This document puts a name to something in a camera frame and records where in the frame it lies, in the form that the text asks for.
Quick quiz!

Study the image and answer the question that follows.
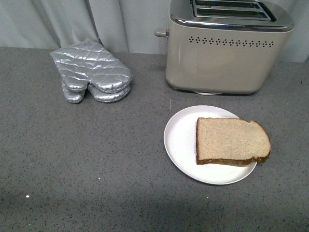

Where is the brown bread slice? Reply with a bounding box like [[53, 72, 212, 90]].
[[196, 117, 271, 166]]

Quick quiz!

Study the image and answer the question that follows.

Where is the beige two-slot toaster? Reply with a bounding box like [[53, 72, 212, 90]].
[[155, 0, 294, 94]]

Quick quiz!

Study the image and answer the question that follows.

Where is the white round plate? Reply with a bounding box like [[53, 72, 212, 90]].
[[164, 105, 257, 185]]

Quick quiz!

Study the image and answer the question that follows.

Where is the lower silver quilted oven mitt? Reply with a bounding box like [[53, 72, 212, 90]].
[[61, 81, 131, 104]]

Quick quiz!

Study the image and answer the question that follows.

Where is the silver quilted oven mitt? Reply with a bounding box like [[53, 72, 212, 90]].
[[50, 40, 132, 94], [61, 81, 131, 104]]

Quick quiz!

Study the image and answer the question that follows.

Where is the upper silver quilted oven mitt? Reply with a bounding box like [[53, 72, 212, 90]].
[[50, 40, 132, 94]]

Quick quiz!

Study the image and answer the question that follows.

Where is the grey curtain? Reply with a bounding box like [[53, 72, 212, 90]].
[[0, 0, 309, 63]]

